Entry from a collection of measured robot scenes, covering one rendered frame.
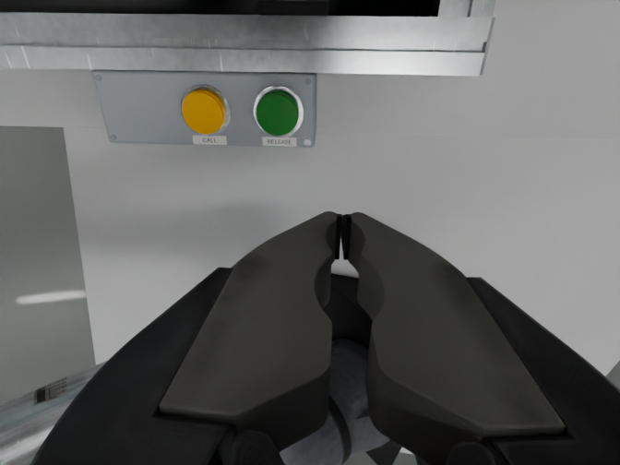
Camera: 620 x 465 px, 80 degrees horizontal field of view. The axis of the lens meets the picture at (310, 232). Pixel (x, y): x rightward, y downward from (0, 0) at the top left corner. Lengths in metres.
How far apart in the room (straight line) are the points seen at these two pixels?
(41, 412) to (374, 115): 0.43
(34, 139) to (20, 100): 1.15
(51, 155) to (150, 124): 1.34
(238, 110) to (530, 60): 0.33
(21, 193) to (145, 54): 1.53
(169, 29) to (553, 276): 0.59
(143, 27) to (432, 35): 0.25
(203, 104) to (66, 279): 1.72
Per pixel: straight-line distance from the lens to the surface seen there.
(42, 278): 2.10
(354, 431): 0.51
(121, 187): 0.58
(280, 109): 0.36
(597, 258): 0.68
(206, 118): 0.38
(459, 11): 0.38
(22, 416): 0.38
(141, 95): 0.41
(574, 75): 0.54
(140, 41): 0.41
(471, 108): 0.50
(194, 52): 0.38
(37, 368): 2.60
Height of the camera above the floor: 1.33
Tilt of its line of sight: 60 degrees down
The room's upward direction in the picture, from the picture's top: 175 degrees counter-clockwise
